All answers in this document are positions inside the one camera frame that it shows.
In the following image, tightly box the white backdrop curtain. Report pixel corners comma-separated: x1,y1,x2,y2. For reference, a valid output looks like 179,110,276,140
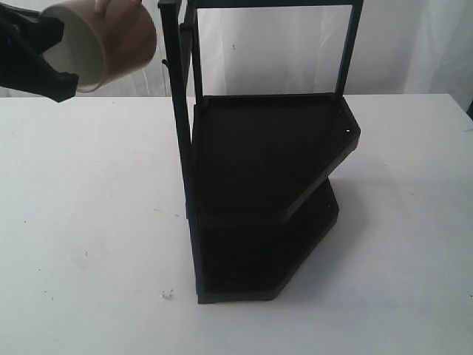
0,0,473,120

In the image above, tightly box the pink ceramic mug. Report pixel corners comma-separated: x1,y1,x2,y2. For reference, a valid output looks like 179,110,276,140
41,1,157,93

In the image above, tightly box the black two-tier shelf rack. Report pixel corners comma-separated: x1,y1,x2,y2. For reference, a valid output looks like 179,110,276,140
158,1,363,304

